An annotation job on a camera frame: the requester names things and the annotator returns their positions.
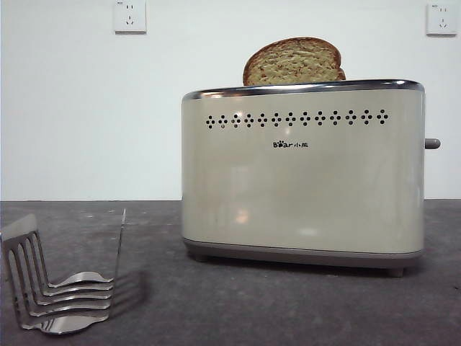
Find cream two-slot toaster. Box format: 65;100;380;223
181;78;426;278

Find steel toast rack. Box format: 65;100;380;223
0;208;127;336

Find toasted bread slice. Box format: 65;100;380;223
242;35;347;87

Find white wall socket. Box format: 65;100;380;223
426;3;458;37
114;0;148;35

